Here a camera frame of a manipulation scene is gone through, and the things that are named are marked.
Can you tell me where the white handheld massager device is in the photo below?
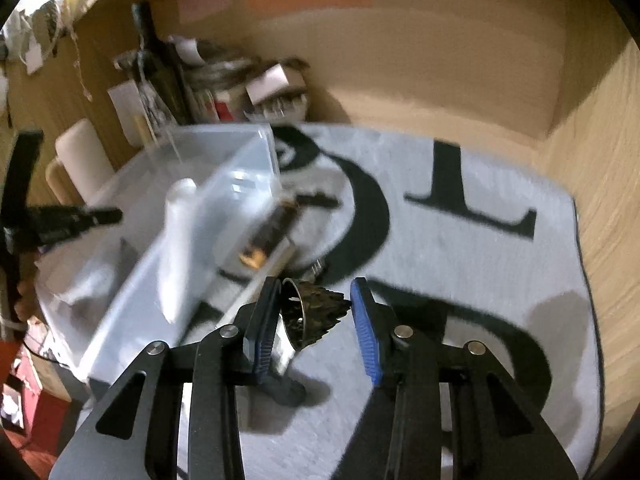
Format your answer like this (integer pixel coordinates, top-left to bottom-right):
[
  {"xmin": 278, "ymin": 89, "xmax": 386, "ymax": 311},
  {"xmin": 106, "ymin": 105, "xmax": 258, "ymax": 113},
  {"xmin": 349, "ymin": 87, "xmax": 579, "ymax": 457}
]
[{"xmin": 157, "ymin": 178, "xmax": 198, "ymax": 324}]

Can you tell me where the clear plastic storage bin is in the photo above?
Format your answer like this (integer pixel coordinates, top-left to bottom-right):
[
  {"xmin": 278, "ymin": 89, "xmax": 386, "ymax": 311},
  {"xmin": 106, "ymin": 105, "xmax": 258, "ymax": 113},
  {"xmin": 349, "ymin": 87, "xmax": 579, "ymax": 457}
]
[{"xmin": 37, "ymin": 124, "xmax": 280, "ymax": 384}]

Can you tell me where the pine cone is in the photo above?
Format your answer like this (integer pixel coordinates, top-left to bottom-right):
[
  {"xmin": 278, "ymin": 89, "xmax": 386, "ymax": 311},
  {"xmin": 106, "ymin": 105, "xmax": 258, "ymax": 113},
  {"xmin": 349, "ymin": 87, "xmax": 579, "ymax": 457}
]
[{"xmin": 290, "ymin": 282, "xmax": 352, "ymax": 350}]

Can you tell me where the dark brown rectangular box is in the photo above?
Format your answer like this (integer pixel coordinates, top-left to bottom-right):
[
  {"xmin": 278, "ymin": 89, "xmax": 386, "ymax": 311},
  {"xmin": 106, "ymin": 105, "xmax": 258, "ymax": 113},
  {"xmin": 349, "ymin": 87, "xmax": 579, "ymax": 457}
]
[{"xmin": 239, "ymin": 200, "xmax": 299, "ymax": 270}]

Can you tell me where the metal cylinder tube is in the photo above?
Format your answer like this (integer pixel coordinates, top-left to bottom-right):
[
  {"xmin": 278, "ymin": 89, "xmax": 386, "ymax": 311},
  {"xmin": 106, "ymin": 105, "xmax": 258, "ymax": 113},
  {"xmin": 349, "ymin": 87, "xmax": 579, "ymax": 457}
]
[{"xmin": 271, "ymin": 278, "xmax": 305, "ymax": 376}]

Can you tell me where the left hand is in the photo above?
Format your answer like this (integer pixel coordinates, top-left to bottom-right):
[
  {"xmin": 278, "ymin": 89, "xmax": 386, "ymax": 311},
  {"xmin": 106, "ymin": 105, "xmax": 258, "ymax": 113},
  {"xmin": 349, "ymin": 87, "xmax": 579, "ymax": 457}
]
[{"xmin": 14, "ymin": 278, "xmax": 41, "ymax": 322}]

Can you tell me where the white handwritten paper note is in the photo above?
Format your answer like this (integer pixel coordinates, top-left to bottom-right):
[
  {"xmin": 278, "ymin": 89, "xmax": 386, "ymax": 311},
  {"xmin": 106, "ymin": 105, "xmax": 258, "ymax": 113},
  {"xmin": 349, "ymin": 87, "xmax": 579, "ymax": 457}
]
[{"xmin": 107, "ymin": 80, "xmax": 145, "ymax": 148}]

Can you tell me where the grey rug with black letters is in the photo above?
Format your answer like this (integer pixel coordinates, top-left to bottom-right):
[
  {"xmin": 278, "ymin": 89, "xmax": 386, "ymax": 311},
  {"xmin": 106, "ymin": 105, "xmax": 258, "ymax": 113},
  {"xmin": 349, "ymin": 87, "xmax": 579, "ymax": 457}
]
[{"xmin": 174, "ymin": 121, "xmax": 604, "ymax": 480}]

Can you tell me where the dark wine bottle elephant label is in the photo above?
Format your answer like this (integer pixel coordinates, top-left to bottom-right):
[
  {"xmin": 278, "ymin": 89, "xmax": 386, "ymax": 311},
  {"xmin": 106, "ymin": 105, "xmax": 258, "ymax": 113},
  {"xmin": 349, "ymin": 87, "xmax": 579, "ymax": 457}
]
[{"xmin": 131, "ymin": 0, "xmax": 193, "ymax": 126}]

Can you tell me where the stack of books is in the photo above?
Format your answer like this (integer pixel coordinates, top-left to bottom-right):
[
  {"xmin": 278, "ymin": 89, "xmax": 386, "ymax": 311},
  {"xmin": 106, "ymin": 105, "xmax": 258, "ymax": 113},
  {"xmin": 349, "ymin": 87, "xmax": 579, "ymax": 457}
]
[{"xmin": 184, "ymin": 58, "xmax": 254, "ymax": 124}]

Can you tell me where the white bowl of small items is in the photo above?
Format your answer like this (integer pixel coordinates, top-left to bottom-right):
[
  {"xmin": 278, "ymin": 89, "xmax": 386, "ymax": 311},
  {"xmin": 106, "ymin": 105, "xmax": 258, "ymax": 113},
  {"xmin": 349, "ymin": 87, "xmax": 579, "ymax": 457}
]
[{"xmin": 244, "ymin": 92, "xmax": 309, "ymax": 124}]

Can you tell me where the white cardboard box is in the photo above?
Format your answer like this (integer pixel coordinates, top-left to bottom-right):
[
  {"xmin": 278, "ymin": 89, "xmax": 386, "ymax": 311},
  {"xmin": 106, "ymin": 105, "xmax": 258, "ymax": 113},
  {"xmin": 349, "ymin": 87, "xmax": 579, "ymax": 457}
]
[{"xmin": 246, "ymin": 64, "xmax": 307, "ymax": 105}]

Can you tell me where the white power adapter with cable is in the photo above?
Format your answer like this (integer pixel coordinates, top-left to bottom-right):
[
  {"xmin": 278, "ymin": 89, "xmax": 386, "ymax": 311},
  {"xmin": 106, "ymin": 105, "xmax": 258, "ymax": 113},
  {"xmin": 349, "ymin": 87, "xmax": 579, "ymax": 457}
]
[{"xmin": 21, "ymin": 36, "xmax": 43, "ymax": 75}]

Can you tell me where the hanging beige cord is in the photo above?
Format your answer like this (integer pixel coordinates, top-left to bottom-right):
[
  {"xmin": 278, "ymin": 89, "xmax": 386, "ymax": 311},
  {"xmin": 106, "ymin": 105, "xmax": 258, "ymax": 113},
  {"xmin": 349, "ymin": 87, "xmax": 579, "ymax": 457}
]
[{"xmin": 67, "ymin": 14, "xmax": 94, "ymax": 102}]

